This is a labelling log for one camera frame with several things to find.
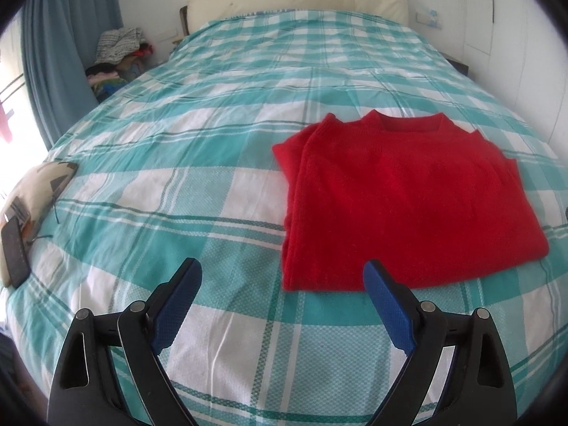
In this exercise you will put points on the beige patterned cushion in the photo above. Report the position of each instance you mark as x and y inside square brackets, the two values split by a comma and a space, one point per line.
[35, 195]

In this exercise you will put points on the pile of clothes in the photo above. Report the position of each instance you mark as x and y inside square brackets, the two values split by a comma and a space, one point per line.
[120, 58]

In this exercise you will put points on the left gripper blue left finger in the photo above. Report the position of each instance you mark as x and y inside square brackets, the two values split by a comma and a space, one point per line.
[170, 303]

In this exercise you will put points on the black smartphone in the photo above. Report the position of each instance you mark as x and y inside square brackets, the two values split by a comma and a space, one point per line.
[15, 268]

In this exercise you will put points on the white wardrobe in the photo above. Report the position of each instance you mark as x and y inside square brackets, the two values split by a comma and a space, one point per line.
[515, 53]

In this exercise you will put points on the white wall socket panel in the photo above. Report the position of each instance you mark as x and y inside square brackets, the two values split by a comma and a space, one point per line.
[430, 19]

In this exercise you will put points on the red sweater with white rabbit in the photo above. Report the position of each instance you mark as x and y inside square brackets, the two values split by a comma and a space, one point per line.
[433, 203]

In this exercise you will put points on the blue curtain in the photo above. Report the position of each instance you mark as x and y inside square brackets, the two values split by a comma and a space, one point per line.
[58, 42]

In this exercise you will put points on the red garment hanging outside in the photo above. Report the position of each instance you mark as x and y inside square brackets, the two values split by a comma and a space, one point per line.
[5, 130]

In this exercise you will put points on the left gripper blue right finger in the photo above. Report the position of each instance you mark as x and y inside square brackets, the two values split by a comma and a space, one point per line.
[395, 305]

